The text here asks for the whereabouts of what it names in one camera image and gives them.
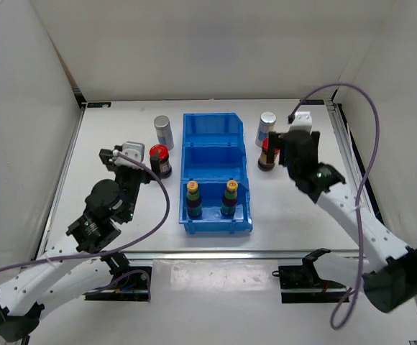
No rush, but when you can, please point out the red-lid sauce jar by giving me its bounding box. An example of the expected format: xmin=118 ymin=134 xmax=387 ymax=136
xmin=149 ymin=144 xmax=172 ymax=179
xmin=257 ymin=137 xmax=280 ymax=171

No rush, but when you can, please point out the yellow-cap sauce bottle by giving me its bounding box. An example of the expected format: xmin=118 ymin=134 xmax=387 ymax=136
xmin=220 ymin=180 xmax=239 ymax=216
xmin=186 ymin=180 xmax=202 ymax=218

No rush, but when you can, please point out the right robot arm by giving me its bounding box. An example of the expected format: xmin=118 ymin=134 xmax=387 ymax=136
xmin=267 ymin=130 xmax=417 ymax=313

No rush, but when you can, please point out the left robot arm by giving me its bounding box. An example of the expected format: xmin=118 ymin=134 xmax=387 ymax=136
xmin=0 ymin=142 xmax=161 ymax=343

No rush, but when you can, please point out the right silver-capped spice shaker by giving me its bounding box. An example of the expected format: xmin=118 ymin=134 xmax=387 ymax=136
xmin=255 ymin=111 xmax=277 ymax=147

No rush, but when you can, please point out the silver-capped spice shaker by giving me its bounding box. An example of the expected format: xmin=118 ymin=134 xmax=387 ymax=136
xmin=255 ymin=111 xmax=277 ymax=147
xmin=154 ymin=115 xmax=174 ymax=150

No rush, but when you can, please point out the left silver-capped spice shaker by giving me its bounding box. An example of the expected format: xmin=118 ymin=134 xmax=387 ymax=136
xmin=154 ymin=115 xmax=174 ymax=150

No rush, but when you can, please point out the right black corner label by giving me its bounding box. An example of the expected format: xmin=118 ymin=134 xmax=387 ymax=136
xmin=301 ymin=99 xmax=325 ymax=106

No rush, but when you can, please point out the black corner label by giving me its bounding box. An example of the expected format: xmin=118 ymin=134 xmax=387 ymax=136
xmin=87 ymin=102 xmax=111 ymax=109
xmin=301 ymin=99 xmax=325 ymax=106

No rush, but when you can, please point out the blue bin middle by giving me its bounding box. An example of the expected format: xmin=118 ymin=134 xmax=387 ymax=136
xmin=180 ymin=146 xmax=248 ymax=183

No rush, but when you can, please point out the blue bin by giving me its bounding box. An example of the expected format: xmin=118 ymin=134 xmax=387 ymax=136
xmin=180 ymin=146 xmax=248 ymax=183
xmin=182 ymin=113 xmax=244 ymax=147
xmin=178 ymin=180 xmax=253 ymax=234

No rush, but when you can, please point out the left black corner label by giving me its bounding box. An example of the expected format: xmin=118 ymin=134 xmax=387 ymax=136
xmin=87 ymin=102 xmax=111 ymax=109

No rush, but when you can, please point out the blue bin far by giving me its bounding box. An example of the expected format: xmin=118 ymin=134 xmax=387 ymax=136
xmin=182 ymin=113 xmax=244 ymax=147

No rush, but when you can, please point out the blue bin near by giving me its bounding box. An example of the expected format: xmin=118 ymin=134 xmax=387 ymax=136
xmin=178 ymin=180 xmax=253 ymax=234

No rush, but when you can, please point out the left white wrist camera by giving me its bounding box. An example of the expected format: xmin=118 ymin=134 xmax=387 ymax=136
xmin=112 ymin=141 xmax=145 ymax=170

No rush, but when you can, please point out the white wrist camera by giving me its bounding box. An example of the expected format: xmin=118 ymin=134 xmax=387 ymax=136
xmin=288 ymin=111 xmax=313 ymax=134
xmin=112 ymin=141 xmax=145 ymax=170

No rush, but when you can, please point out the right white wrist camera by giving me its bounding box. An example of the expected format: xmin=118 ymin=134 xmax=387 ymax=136
xmin=288 ymin=111 xmax=313 ymax=134

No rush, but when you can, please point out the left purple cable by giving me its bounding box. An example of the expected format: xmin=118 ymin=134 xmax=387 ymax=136
xmin=0 ymin=153 xmax=170 ymax=317

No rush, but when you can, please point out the aluminium table edge rail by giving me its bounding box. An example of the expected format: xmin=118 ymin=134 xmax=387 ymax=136
xmin=32 ymin=249 xmax=375 ymax=260

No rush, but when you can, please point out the right side aluminium rail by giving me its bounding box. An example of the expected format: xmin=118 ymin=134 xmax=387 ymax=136
xmin=324 ymin=101 xmax=417 ymax=345

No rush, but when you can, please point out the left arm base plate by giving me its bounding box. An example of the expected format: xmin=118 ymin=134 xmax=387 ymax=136
xmin=84 ymin=266 xmax=152 ymax=302

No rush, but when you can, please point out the left side aluminium rail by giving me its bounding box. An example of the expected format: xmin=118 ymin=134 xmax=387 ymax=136
xmin=13 ymin=103 xmax=87 ymax=299

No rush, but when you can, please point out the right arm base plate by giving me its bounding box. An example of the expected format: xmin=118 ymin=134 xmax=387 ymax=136
xmin=272 ymin=266 xmax=348 ymax=304

